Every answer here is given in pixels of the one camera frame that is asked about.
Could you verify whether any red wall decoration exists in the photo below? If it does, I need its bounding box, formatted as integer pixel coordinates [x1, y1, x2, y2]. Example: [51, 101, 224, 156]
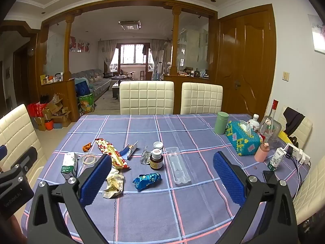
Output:
[70, 37, 91, 54]

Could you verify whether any clear tape roll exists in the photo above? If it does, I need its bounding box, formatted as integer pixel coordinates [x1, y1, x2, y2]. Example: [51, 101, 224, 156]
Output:
[81, 152, 100, 168]

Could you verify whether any crumpled white wrapper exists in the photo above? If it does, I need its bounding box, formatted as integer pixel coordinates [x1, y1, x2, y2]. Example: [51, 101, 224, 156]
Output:
[102, 169, 125, 199]

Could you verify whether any clear plastic tray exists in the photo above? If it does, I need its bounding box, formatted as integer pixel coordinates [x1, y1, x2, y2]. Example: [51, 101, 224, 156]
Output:
[165, 146, 192, 185]

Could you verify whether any black cable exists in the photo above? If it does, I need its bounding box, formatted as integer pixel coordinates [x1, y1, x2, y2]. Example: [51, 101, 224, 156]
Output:
[288, 155, 305, 201]

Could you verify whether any wooden door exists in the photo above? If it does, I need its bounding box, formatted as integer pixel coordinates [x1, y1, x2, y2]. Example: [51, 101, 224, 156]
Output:
[216, 4, 277, 116]

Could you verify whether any red and gold wrapper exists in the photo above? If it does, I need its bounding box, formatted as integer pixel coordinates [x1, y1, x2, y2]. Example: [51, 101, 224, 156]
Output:
[94, 138, 131, 170]

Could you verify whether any small white drink carton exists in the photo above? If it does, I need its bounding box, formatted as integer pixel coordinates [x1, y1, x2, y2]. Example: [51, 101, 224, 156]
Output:
[266, 147, 285, 171]

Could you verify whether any red bag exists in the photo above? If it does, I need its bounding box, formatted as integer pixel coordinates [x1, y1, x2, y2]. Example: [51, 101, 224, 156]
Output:
[27, 102, 47, 119]

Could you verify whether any grey coffee table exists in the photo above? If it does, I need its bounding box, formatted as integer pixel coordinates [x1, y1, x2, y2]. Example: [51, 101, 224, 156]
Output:
[111, 80, 121, 99]

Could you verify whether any window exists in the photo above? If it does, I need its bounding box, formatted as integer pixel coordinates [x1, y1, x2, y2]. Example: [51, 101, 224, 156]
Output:
[119, 44, 148, 65]

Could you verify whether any person's left forearm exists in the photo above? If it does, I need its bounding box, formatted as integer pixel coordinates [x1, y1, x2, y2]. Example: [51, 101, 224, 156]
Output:
[0, 216, 27, 244]

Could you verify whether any clear plastic container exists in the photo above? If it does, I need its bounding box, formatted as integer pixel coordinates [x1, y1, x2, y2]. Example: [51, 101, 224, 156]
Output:
[264, 117, 283, 149]

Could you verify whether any purple plaid tablecloth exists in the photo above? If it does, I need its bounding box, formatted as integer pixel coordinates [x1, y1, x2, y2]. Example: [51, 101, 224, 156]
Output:
[22, 114, 313, 244]

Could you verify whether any white bottle with red print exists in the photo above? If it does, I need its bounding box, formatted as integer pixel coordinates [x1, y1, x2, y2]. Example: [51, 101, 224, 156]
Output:
[247, 114, 261, 135]

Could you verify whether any ceiling light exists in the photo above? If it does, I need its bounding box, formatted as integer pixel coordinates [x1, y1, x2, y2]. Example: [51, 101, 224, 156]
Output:
[118, 20, 141, 31]

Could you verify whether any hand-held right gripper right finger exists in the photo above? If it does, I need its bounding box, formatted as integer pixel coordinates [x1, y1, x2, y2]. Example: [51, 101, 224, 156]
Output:
[213, 151, 299, 244]

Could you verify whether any wooden partition counter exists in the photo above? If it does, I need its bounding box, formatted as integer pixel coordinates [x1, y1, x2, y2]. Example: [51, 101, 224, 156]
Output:
[163, 73, 211, 87]

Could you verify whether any blue bag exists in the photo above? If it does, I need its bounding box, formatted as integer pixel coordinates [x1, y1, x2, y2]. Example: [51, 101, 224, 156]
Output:
[75, 78, 92, 97]

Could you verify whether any white charger plug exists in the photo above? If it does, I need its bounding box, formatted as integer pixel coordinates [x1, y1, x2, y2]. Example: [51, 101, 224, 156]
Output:
[298, 149, 311, 166]

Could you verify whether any yellow paper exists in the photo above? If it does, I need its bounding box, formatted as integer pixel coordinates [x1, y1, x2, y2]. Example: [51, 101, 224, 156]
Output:
[278, 130, 293, 144]

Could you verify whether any row of small containers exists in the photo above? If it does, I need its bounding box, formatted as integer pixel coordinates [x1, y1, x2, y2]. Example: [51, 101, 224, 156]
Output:
[40, 72, 64, 85]

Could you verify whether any brown medicine bottle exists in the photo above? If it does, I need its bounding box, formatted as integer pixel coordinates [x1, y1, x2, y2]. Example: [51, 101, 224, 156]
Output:
[149, 149, 164, 171]

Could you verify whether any green canister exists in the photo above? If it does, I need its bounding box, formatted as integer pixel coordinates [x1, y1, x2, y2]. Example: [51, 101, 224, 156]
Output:
[214, 111, 230, 135]

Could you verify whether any green printed bag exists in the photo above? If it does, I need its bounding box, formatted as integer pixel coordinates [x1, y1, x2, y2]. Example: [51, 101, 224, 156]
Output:
[78, 93, 95, 115]

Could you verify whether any small blue carton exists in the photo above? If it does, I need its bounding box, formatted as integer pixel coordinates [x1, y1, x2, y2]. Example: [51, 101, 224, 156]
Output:
[119, 141, 139, 161]

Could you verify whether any white power strip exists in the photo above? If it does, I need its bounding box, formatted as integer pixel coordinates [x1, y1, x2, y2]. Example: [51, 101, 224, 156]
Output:
[284, 142, 311, 166]

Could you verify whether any black phone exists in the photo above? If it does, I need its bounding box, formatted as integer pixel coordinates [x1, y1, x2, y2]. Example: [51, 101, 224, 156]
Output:
[261, 170, 276, 183]

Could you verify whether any teal beaded tissue box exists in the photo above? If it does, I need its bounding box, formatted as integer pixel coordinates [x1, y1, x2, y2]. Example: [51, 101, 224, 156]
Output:
[226, 120, 261, 157]

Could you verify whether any wooden partition cabinet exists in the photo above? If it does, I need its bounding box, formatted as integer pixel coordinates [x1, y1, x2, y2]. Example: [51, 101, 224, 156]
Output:
[39, 79, 78, 122]

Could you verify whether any blue snack packet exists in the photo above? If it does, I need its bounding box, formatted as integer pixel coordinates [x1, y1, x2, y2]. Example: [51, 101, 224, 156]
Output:
[132, 172, 162, 192]

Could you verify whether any glass liquor bottle red cap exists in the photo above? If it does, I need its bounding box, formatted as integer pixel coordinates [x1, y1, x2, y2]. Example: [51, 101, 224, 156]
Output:
[259, 100, 279, 143]

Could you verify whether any wall picture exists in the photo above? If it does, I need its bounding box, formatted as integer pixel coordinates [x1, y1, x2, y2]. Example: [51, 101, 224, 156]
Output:
[308, 14, 325, 56]

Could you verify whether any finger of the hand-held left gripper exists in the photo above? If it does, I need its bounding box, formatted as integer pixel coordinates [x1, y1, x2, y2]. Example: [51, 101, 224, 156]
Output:
[0, 146, 39, 183]
[0, 144, 8, 169]

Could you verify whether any grey sofa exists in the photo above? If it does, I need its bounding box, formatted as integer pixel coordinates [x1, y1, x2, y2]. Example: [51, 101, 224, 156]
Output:
[71, 69, 112, 99]

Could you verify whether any silver blister pack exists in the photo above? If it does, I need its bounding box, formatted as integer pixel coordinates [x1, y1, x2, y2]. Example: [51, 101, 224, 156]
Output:
[140, 145, 152, 165]

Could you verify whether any black cloth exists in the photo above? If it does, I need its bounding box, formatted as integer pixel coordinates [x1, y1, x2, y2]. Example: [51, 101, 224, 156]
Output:
[282, 106, 306, 135]

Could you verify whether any white standing air conditioner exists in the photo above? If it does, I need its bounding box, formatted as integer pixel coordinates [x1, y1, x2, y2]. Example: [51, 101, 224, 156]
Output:
[156, 49, 165, 81]

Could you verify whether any pink bottle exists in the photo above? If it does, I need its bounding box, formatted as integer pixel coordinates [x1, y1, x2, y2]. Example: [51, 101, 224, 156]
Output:
[254, 142, 270, 162]

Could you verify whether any cream quilted chair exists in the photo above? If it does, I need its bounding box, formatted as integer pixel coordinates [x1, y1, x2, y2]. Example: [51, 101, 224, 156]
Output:
[0, 104, 49, 183]
[292, 155, 325, 227]
[278, 107, 313, 145]
[119, 81, 175, 115]
[180, 82, 224, 115]

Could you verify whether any green and white milk carton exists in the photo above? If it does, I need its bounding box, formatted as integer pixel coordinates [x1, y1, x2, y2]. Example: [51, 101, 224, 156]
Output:
[60, 152, 82, 181]

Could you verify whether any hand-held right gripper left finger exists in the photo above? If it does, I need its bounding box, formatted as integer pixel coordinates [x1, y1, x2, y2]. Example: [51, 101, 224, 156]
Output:
[27, 154, 115, 244]

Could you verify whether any pile of cardboard boxes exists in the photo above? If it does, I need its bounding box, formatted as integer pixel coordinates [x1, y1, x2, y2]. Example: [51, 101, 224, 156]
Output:
[34, 94, 72, 131]

